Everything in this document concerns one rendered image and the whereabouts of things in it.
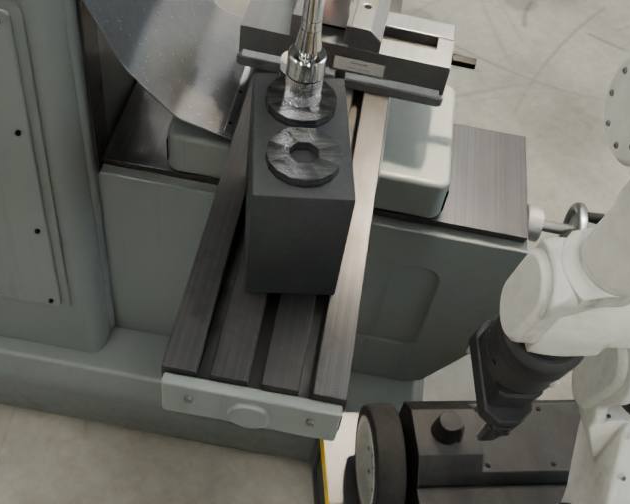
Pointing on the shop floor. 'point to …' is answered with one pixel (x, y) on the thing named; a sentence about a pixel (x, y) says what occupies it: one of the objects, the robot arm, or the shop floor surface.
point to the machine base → (140, 390)
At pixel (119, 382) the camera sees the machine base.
